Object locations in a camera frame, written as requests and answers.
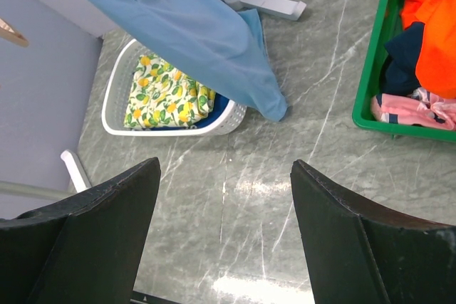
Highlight white plastic laundry basket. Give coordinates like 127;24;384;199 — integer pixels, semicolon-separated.
101;38;247;137

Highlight navy pink floral garment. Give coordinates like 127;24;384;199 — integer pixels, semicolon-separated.
370;22;455;131

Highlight lemon print cloth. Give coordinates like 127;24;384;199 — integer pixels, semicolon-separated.
123;53;216;130

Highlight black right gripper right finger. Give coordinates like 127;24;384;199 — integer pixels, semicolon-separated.
291;160;455;303

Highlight blue cloth in basket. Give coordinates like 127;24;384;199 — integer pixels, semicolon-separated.
146;95;247;136

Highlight beige hanger right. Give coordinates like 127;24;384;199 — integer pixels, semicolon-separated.
0;19;29;48

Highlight orange garment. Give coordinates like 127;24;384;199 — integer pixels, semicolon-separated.
401;0;455;99

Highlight green plastic tray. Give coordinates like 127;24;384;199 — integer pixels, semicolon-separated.
352;0;455;143

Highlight light blue shorts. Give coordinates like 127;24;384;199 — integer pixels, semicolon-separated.
88;0;288;122

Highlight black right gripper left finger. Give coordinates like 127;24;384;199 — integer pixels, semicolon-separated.
1;158;161;303

